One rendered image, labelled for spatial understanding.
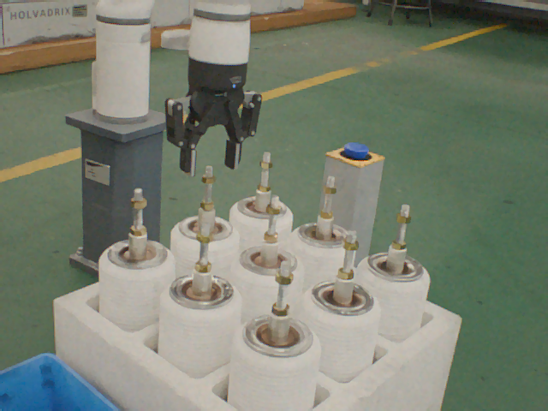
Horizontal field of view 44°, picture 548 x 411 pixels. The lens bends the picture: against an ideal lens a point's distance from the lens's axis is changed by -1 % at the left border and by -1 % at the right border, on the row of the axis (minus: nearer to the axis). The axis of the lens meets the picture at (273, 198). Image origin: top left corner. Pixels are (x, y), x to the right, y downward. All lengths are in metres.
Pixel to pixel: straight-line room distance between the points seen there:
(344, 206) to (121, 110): 0.42
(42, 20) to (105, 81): 1.82
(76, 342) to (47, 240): 0.59
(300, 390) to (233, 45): 0.41
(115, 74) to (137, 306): 0.48
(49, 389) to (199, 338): 0.26
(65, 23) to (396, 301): 2.43
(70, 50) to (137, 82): 1.83
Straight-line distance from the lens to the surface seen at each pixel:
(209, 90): 0.87
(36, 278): 1.34
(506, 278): 1.53
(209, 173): 0.92
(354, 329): 0.79
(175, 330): 0.79
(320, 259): 0.93
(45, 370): 0.95
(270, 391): 0.72
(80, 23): 3.16
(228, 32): 0.84
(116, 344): 0.84
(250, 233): 1.00
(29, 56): 2.91
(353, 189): 1.09
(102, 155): 1.24
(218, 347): 0.80
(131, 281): 0.85
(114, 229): 1.27
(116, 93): 1.21
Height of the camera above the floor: 0.67
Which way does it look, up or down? 23 degrees down
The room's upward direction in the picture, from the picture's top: 6 degrees clockwise
